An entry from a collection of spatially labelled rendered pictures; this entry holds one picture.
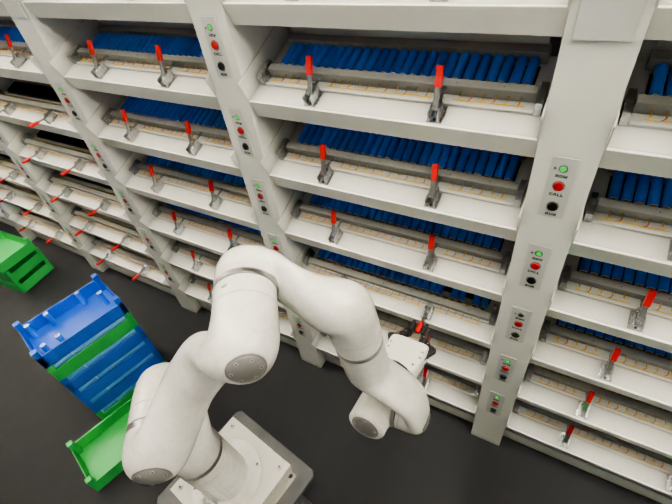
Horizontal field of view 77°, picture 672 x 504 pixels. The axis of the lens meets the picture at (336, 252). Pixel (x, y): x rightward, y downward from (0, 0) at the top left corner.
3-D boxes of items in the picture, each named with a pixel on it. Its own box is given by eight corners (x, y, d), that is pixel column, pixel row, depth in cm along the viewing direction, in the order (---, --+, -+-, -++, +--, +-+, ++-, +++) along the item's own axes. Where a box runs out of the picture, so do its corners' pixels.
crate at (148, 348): (84, 404, 154) (72, 393, 148) (64, 373, 165) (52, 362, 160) (156, 349, 168) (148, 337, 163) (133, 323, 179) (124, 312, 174)
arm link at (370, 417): (410, 377, 94) (372, 364, 98) (385, 425, 85) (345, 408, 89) (410, 401, 98) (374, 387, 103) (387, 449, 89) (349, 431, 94)
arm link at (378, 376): (427, 337, 73) (436, 409, 94) (346, 312, 80) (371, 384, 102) (408, 382, 68) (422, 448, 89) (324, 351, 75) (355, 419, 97)
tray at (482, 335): (490, 349, 112) (491, 339, 104) (301, 283, 138) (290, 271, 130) (511, 282, 118) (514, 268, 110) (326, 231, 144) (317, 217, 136)
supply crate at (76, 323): (45, 369, 137) (30, 356, 132) (26, 337, 149) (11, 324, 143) (129, 311, 152) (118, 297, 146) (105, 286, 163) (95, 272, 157)
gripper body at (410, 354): (373, 377, 104) (392, 346, 112) (412, 393, 100) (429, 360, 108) (374, 356, 100) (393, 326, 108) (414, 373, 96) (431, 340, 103)
